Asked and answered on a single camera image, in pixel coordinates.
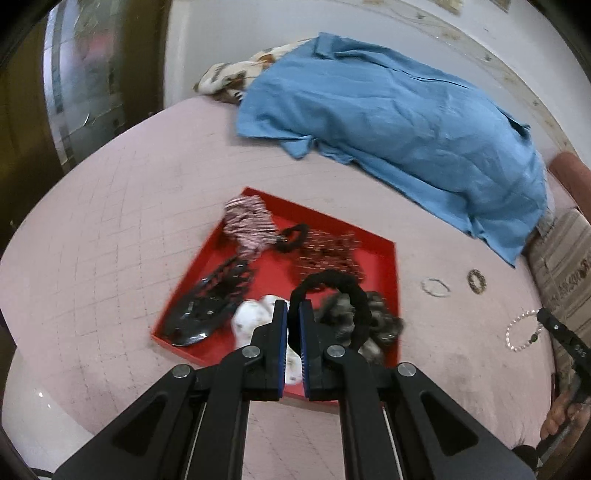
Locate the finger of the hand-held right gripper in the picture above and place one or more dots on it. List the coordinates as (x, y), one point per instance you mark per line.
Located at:
(572, 350)

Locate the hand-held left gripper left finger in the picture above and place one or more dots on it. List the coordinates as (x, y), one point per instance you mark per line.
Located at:
(279, 350)

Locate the large black hair band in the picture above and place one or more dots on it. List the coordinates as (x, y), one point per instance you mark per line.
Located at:
(360, 304)

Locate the black hair claw clip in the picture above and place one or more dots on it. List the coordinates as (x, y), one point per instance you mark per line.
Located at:
(194, 323)

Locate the orange sofa cushion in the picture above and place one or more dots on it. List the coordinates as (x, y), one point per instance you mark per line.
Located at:
(572, 175)

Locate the white cherry print scrunchie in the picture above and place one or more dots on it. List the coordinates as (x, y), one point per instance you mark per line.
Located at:
(251, 318)

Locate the red polka dot scrunchie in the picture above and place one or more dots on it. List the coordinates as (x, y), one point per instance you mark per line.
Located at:
(323, 258)

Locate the floral print cloth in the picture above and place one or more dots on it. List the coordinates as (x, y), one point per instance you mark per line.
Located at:
(221, 74)

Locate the wooden door with glass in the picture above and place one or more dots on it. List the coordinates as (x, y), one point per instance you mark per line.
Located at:
(83, 69)

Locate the red tray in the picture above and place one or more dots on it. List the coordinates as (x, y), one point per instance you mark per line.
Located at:
(277, 267)

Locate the striped floral cushion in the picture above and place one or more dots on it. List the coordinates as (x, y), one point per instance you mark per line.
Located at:
(563, 258)

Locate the grey camouflage scrunchie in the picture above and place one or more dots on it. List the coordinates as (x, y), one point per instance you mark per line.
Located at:
(383, 327)

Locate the blue cloth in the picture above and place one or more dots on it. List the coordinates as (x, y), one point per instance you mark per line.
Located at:
(392, 129)

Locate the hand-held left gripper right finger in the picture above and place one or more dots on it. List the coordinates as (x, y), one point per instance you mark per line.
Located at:
(305, 350)

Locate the person's right hand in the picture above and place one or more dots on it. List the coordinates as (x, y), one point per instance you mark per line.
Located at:
(556, 415)

